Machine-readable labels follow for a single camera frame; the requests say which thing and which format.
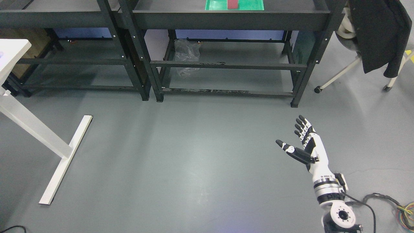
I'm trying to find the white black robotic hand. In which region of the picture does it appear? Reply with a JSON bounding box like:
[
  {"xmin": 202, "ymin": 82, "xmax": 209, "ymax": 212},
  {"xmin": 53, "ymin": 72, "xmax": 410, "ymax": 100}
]
[{"xmin": 276, "ymin": 115, "xmax": 334, "ymax": 181}]

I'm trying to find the pink foam block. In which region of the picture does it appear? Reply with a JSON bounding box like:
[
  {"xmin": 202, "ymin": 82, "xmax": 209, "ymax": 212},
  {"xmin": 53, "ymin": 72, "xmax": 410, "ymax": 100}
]
[{"xmin": 227, "ymin": 0, "xmax": 239, "ymax": 9}]

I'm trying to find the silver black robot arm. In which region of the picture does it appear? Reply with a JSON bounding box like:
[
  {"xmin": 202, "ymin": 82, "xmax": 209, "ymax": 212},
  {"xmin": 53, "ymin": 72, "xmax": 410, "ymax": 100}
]
[{"xmin": 313, "ymin": 173, "xmax": 363, "ymax": 233}]

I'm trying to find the green plastic tray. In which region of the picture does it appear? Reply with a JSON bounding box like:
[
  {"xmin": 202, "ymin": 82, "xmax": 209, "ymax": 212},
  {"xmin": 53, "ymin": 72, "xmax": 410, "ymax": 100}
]
[{"xmin": 205, "ymin": 0, "xmax": 265, "ymax": 11}]

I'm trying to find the black metal shelf right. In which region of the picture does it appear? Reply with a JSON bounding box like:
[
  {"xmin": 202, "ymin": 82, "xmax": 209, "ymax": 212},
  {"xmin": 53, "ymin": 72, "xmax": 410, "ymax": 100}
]
[{"xmin": 119, "ymin": 0, "xmax": 346, "ymax": 108}]

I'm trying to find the black metal shelf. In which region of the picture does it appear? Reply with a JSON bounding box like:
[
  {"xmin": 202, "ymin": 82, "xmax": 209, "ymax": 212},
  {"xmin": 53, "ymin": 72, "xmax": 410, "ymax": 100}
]
[
  {"xmin": 0, "ymin": 0, "xmax": 151, "ymax": 101},
  {"xmin": 119, "ymin": 0, "xmax": 346, "ymax": 108}
]

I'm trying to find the black metal shelf left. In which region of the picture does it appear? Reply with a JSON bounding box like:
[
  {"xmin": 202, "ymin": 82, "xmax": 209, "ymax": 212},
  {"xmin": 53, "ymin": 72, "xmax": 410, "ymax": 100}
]
[{"xmin": 0, "ymin": 0, "xmax": 151, "ymax": 101}]

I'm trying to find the white office chair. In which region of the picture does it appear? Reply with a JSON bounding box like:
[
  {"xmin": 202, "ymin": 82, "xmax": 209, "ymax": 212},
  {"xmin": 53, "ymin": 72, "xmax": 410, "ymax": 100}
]
[{"xmin": 314, "ymin": 6, "xmax": 413, "ymax": 93}]

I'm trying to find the black jacket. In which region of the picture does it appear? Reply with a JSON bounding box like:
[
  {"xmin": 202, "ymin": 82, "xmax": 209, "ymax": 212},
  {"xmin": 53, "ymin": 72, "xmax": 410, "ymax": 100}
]
[{"xmin": 349, "ymin": 0, "xmax": 412, "ymax": 78}]

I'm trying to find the clear plastic bag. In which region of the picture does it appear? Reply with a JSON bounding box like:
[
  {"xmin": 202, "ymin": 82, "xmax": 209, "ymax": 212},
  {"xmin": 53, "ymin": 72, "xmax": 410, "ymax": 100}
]
[{"xmin": 174, "ymin": 39, "xmax": 201, "ymax": 78}]

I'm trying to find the cardboard box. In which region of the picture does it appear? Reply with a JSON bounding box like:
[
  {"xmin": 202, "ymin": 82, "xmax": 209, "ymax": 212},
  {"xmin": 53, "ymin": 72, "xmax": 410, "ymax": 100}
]
[{"xmin": 0, "ymin": 28, "xmax": 52, "ymax": 80}]

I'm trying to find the white table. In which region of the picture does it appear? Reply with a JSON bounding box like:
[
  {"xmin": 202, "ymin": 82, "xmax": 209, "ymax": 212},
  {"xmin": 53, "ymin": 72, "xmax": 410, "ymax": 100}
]
[{"xmin": 0, "ymin": 39, "xmax": 93, "ymax": 205}]

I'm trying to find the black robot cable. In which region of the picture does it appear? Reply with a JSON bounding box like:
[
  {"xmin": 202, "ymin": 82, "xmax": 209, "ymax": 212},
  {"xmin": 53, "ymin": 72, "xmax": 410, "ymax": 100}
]
[{"xmin": 338, "ymin": 175, "xmax": 377, "ymax": 233}]

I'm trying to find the coloured wire bundle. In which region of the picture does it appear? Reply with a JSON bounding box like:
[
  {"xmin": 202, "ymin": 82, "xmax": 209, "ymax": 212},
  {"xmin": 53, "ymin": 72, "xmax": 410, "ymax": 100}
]
[{"xmin": 362, "ymin": 193, "xmax": 414, "ymax": 231}]

